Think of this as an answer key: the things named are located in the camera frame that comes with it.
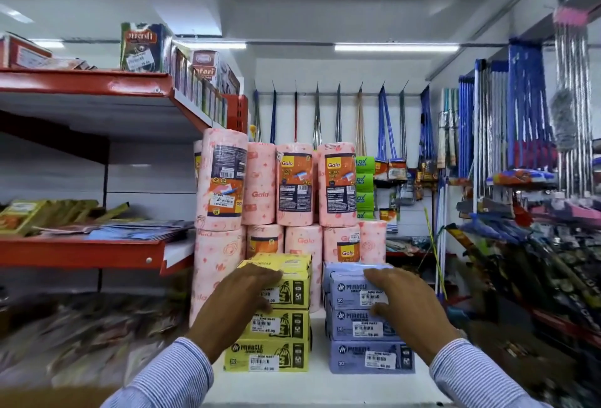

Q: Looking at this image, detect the red shelf with white tag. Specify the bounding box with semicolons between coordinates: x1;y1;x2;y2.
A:
0;233;196;278

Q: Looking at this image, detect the rack of assorted cleaning goods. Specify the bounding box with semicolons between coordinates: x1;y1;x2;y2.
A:
444;166;601;408

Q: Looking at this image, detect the narrow bundle of blue sticks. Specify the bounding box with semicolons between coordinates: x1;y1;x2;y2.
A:
457;75;476;179

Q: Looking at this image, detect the blue garbage bag box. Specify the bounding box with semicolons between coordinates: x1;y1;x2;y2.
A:
324;307;401;342
322;262;393;311
328;339;416;375

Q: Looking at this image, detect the bundle of blue mop handles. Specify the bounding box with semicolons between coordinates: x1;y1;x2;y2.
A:
506;38;558;170

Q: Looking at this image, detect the red metal shelf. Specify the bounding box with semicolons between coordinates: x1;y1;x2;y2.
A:
0;68;227;145

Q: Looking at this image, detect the long ceiling tube light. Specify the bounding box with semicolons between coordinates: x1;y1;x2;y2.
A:
334;43;460;53

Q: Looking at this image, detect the row of hanging brooms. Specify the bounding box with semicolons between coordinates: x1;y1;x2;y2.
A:
251;80;435;188

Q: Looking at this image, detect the person's left forearm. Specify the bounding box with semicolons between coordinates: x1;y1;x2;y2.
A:
100;337;215;408

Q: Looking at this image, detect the short ceiling tube light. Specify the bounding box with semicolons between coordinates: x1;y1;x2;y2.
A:
180;40;248;51

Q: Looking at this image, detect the pile of blue flat packets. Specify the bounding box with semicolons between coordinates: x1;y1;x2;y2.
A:
86;219;194;242

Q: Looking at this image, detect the row of small boxes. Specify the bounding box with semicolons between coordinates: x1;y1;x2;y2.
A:
171;43;241;128

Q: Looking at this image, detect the person's right forearm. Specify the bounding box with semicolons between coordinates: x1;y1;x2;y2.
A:
429;338;551;408

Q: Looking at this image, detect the stack of pink towel rolls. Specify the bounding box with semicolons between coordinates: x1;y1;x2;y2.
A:
189;128;388;327

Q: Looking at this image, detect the bundle of white mop handles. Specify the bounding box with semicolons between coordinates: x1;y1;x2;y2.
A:
473;59;509;209

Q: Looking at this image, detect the red cardboard box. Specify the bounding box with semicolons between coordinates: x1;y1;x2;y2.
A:
0;32;53;70

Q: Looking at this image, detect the thin yellow stick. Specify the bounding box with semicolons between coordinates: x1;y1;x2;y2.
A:
424;207;448;301

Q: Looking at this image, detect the row of yellow-green packets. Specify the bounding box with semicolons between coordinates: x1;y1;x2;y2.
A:
0;199;131;237

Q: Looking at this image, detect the person's left hand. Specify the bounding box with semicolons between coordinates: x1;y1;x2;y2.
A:
187;263;284;363

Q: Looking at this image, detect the blue-handled brush with orange label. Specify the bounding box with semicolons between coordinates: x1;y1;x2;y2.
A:
374;86;408;183

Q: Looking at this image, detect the heap of blurred packets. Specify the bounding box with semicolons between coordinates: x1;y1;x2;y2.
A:
0;288;191;390

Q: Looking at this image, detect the yellow garbage bag box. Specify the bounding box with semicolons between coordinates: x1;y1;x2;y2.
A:
223;338;311;373
237;253;313;310
241;308;312;342

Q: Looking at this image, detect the green and blue box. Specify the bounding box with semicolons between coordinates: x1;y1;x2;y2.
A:
120;22;174;74

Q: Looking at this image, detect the person's right hand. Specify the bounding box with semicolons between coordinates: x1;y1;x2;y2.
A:
364;268;464;366

